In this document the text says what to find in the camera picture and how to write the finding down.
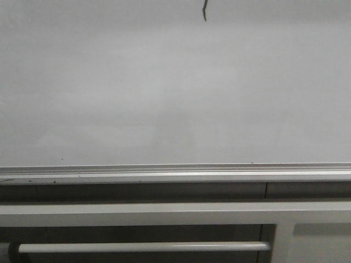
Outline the white whiteboard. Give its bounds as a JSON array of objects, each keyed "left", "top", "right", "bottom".
[{"left": 1, "top": 1, "right": 350, "bottom": 167}]

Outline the aluminium whiteboard marker tray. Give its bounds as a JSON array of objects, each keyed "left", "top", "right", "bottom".
[{"left": 1, "top": 163, "right": 350, "bottom": 185}]

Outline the white cabinet frame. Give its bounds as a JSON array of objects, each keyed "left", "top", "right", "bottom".
[{"left": 1, "top": 201, "right": 350, "bottom": 262}]

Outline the white horizontal bar handle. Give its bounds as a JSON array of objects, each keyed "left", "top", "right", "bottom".
[{"left": 19, "top": 242, "right": 271, "bottom": 253}]

